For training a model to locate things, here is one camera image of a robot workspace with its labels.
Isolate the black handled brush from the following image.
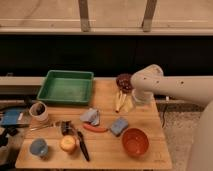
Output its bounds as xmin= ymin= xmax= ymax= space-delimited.
xmin=61 ymin=121 xmax=90 ymax=161

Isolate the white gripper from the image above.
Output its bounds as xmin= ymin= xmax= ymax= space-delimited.
xmin=132 ymin=89 xmax=153 ymax=105

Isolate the blue sponge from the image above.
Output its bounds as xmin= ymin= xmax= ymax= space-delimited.
xmin=110 ymin=117 xmax=129 ymax=136

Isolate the metal fork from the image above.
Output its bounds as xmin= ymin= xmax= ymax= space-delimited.
xmin=30 ymin=122 xmax=61 ymax=131

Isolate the blue cup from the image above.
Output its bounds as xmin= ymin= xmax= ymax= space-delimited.
xmin=29 ymin=138 xmax=48 ymax=157

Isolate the black cable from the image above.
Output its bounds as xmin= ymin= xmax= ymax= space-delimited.
xmin=161 ymin=99 xmax=169 ymax=129

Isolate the orange bowl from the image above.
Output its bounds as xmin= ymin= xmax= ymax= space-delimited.
xmin=122 ymin=128 xmax=149 ymax=157

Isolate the yellow apple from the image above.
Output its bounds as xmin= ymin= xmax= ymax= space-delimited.
xmin=60 ymin=135 xmax=76 ymax=153

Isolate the blue box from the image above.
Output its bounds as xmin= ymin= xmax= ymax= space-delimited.
xmin=0 ymin=108 xmax=23 ymax=127

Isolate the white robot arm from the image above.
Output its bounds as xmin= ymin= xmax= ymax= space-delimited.
xmin=131 ymin=64 xmax=213 ymax=171

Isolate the light blue crumpled cloth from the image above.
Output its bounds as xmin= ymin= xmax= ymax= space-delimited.
xmin=80 ymin=108 xmax=100 ymax=126

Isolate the green plastic tray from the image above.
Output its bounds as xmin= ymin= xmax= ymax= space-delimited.
xmin=37 ymin=70 xmax=94 ymax=105

